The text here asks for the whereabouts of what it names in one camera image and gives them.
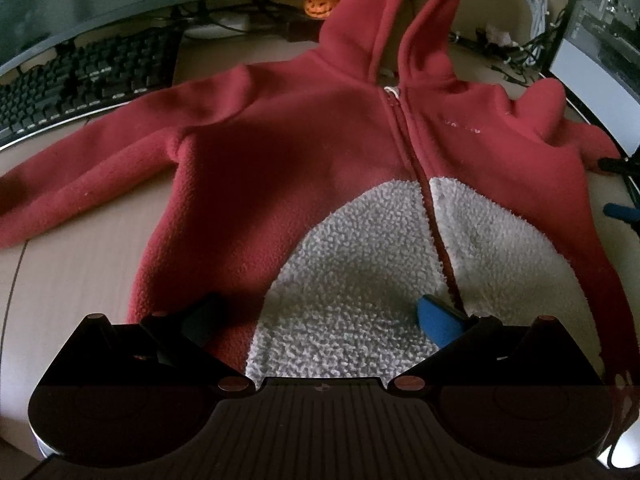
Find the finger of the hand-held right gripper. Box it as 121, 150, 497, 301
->
602, 202, 640, 223
598, 156, 640, 177

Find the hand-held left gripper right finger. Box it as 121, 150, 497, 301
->
388, 296, 607, 397

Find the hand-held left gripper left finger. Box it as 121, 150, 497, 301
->
39, 292, 253, 399

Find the red fleece hooded onesie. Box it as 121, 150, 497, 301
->
0, 0, 636, 441

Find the lit computer screen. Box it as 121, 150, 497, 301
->
547, 0, 640, 157

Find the black computer keyboard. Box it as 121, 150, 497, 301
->
0, 26, 184, 149

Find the orange pumpkin decoration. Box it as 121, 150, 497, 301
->
303, 0, 341, 20

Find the tangle of black cables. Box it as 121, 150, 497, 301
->
447, 10, 566, 86

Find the white coiled cable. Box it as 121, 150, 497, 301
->
522, 0, 552, 69

